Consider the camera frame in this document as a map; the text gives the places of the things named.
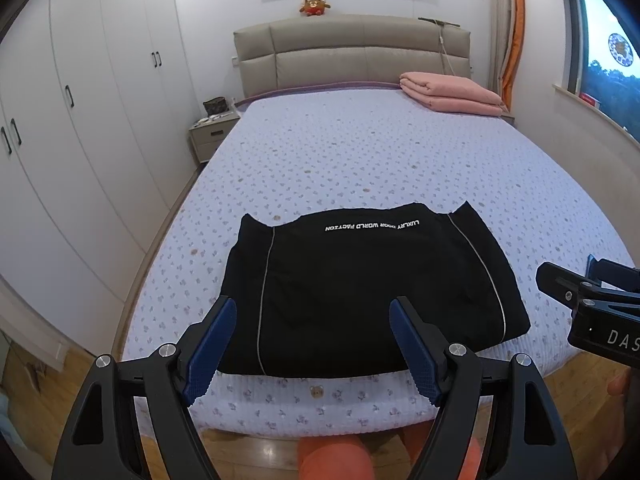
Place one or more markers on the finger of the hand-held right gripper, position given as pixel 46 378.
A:
pixel 555 277
pixel 615 272

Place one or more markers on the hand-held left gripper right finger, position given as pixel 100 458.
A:
pixel 415 355

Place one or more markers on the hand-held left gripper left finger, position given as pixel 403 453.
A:
pixel 210 355

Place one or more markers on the black jacket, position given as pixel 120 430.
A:
pixel 360 285

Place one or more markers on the person's right forearm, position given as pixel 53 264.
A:
pixel 620 410

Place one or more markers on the person's right leg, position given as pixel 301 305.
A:
pixel 417 440

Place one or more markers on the person's leg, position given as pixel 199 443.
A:
pixel 335 460
pixel 417 440

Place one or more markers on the person's left leg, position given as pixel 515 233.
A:
pixel 335 460

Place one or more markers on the small red box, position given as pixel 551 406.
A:
pixel 589 100

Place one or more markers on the window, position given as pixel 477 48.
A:
pixel 605 80

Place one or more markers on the bed with patterned white sheet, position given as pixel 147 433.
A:
pixel 375 160

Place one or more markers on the folded pink blanket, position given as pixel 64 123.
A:
pixel 450 92

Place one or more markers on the white nightstand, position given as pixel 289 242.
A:
pixel 212 140

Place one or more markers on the round window sticker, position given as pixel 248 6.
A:
pixel 621 48

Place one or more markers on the brown bag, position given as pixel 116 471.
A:
pixel 215 106

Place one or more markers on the orange and beige curtain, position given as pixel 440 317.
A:
pixel 510 25

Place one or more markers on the white wardrobe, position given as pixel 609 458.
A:
pixel 100 110

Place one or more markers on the wooden stick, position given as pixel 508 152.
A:
pixel 440 22

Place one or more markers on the beige padded headboard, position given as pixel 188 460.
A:
pixel 350 55

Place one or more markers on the brown plush toy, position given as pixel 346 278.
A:
pixel 314 6

